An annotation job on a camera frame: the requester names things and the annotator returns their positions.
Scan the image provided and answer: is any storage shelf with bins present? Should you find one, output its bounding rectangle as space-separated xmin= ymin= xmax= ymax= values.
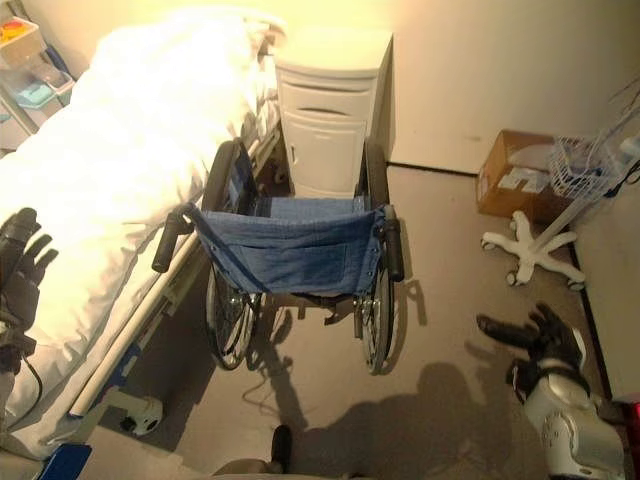
xmin=0 ymin=14 xmax=76 ymax=151

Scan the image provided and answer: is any brown cardboard box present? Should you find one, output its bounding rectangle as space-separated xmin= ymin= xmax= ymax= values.
xmin=475 ymin=129 xmax=576 ymax=224

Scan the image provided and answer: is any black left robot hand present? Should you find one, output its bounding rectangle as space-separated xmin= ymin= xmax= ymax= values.
xmin=0 ymin=207 xmax=59 ymax=335

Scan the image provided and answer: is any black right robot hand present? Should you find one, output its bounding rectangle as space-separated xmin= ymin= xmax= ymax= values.
xmin=476 ymin=302 xmax=587 ymax=372

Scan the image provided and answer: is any white bedside cabinet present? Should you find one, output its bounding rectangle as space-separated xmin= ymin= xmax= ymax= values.
xmin=273 ymin=28 xmax=394 ymax=197

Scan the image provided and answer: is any white duvet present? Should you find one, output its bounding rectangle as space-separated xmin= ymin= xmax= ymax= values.
xmin=0 ymin=14 xmax=261 ymax=461

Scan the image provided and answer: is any white rolling stand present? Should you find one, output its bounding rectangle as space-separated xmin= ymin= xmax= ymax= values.
xmin=481 ymin=144 xmax=640 ymax=291

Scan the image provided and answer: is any blue fabric wheelchair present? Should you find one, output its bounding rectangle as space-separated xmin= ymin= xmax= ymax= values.
xmin=151 ymin=139 xmax=407 ymax=376

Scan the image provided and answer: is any white wire basket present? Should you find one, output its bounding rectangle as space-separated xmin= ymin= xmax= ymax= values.
xmin=548 ymin=135 xmax=627 ymax=198

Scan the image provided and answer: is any hospital bed frame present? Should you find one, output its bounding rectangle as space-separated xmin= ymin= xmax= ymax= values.
xmin=44 ymin=114 xmax=291 ymax=451

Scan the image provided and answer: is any dark robot foot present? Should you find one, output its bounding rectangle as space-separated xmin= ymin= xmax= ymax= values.
xmin=269 ymin=424 xmax=294 ymax=473

